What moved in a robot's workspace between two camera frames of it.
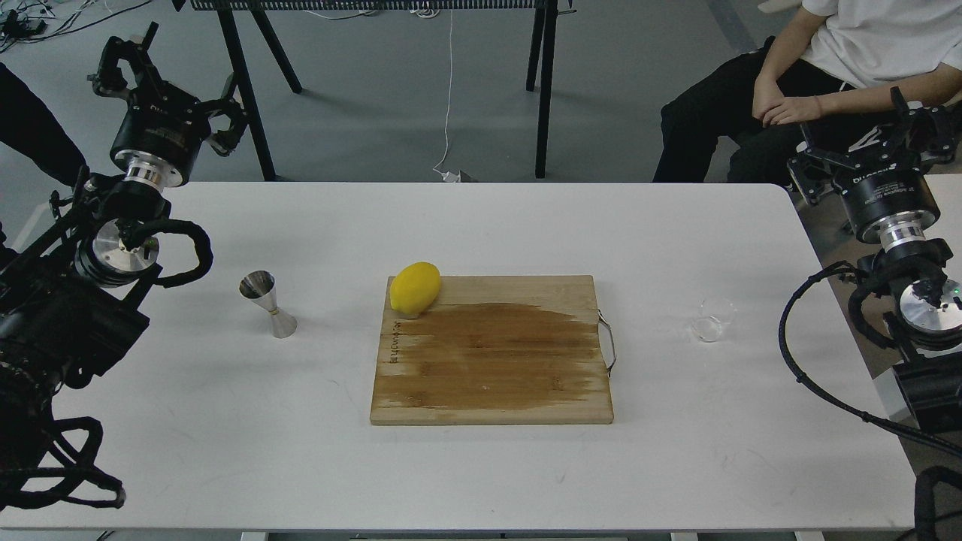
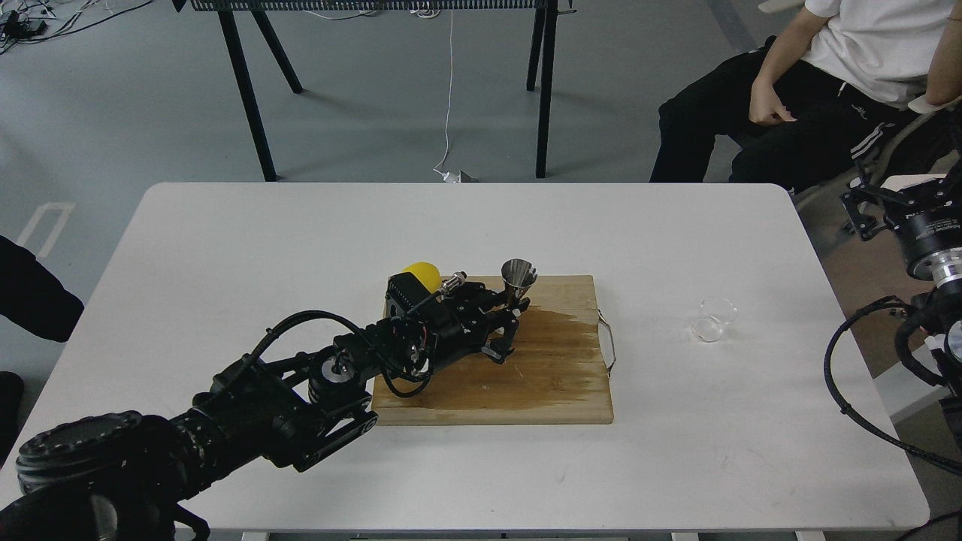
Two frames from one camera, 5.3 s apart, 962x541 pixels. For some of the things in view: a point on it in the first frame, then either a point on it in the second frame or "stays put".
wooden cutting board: x=494 y=350 stays put
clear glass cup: x=712 y=313 stays put
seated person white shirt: x=831 y=63 stays put
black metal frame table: x=539 y=71 stays put
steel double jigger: x=259 y=286 to x=518 y=275
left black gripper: x=161 y=130 to x=432 y=330
